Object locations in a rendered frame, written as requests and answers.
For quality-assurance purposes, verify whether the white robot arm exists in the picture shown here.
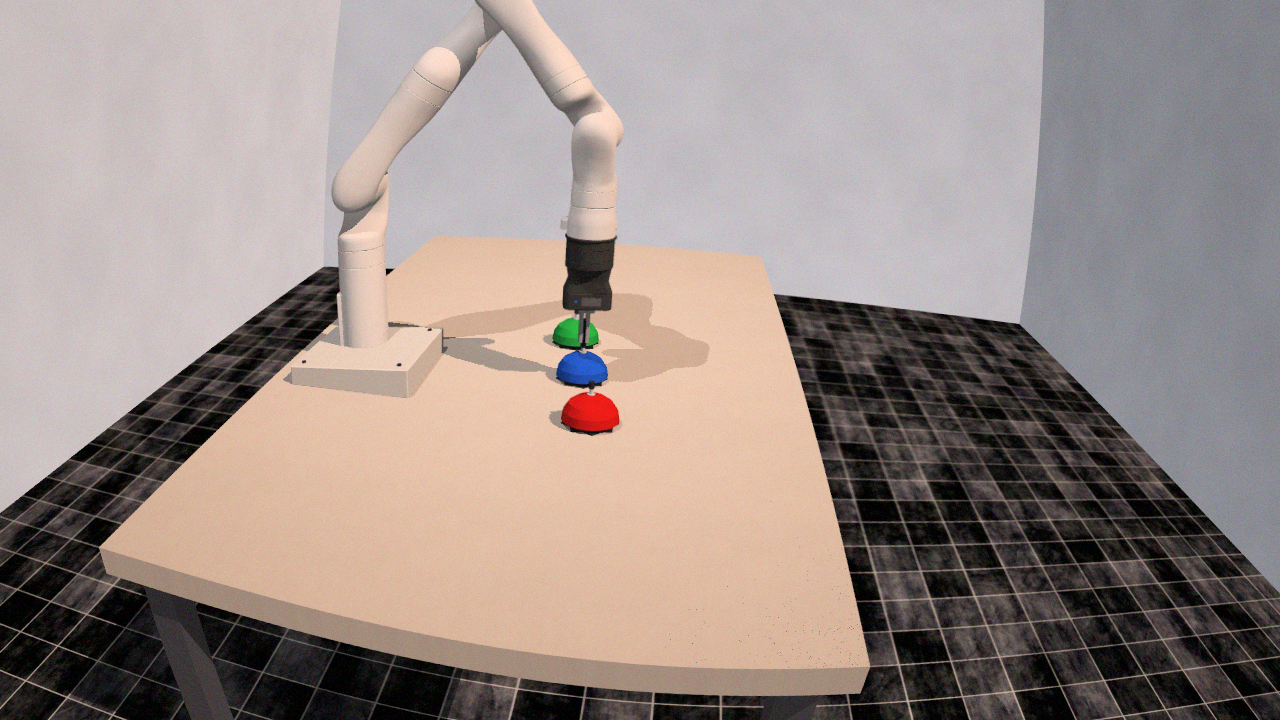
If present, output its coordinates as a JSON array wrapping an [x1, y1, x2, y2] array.
[[332, 0, 625, 348]]

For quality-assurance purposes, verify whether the red dome bell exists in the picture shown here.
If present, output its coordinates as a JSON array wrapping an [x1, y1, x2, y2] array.
[[561, 380, 620, 436]]

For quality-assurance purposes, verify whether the blue dome bell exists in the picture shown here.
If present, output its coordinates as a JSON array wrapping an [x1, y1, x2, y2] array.
[[556, 343, 608, 389]]

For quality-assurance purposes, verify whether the green bell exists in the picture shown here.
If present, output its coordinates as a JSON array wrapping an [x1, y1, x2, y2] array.
[[552, 310, 599, 351]]

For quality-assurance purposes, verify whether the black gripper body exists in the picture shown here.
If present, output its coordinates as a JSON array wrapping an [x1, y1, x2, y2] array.
[[561, 205, 617, 311]]

